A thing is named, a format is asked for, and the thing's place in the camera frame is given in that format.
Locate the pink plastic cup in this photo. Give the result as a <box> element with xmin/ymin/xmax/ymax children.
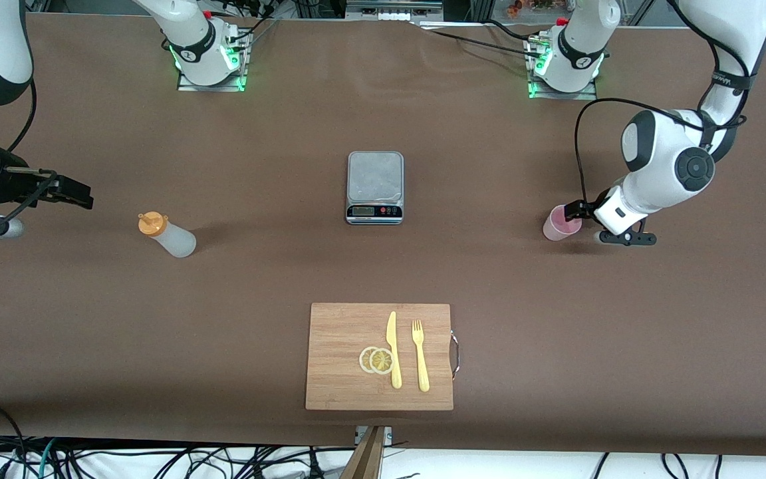
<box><xmin>543</xmin><ymin>204</ymin><xmax>583</xmax><ymax>241</ymax></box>

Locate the translucent sauce bottle orange cap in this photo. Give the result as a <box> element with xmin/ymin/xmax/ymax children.
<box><xmin>138</xmin><ymin>212</ymin><xmax>197</xmax><ymax>259</ymax></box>

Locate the silver digital kitchen scale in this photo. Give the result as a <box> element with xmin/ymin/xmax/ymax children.
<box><xmin>346</xmin><ymin>151</ymin><xmax>405</xmax><ymax>226</ymax></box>

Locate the brown table cover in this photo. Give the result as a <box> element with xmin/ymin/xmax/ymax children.
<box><xmin>0</xmin><ymin>12</ymin><xmax>766</xmax><ymax>457</ymax></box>

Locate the yellow plastic fork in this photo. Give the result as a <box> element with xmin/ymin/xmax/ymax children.
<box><xmin>412</xmin><ymin>319</ymin><xmax>430</xmax><ymax>393</ymax></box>

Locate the yellow plastic knife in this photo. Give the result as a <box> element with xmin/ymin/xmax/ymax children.
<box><xmin>386</xmin><ymin>311</ymin><xmax>402</xmax><ymax>390</ymax></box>

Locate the white power strip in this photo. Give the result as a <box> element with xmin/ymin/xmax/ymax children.
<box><xmin>346</xmin><ymin>3</ymin><xmax>444</xmax><ymax>22</ymax></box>

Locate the wooden cutting board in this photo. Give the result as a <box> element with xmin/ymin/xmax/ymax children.
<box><xmin>305</xmin><ymin>303</ymin><xmax>461</xmax><ymax>411</ymax></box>

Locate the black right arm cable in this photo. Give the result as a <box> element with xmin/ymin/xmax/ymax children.
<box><xmin>0</xmin><ymin>77</ymin><xmax>58</xmax><ymax>227</ymax></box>

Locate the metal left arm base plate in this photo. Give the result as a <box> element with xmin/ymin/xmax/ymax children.
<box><xmin>527</xmin><ymin>37</ymin><xmax>598</xmax><ymax>100</ymax></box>

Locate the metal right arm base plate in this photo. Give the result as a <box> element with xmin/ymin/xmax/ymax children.
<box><xmin>177</xmin><ymin>27</ymin><xmax>249</xmax><ymax>92</ymax></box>

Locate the black table cable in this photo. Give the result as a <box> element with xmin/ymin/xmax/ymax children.
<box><xmin>422</xmin><ymin>25</ymin><xmax>543</xmax><ymax>61</ymax></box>

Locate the teal floor cable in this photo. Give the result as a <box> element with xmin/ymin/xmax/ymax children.
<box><xmin>36</xmin><ymin>438</ymin><xmax>59</xmax><ymax>479</ymax></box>

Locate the small metal bracket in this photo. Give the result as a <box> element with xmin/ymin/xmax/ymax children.
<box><xmin>355</xmin><ymin>426</ymin><xmax>394</xmax><ymax>445</ymax></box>

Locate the wooden post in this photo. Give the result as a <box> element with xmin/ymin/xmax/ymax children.
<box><xmin>340</xmin><ymin>426</ymin><xmax>387</xmax><ymax>479</ymax></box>

